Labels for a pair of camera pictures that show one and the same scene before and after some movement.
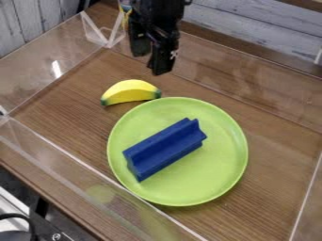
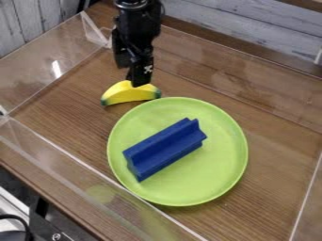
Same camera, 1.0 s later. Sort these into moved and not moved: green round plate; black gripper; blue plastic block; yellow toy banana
Moved: black gripper
Not moved: green round plate; yellow toy banana; blue plastic block
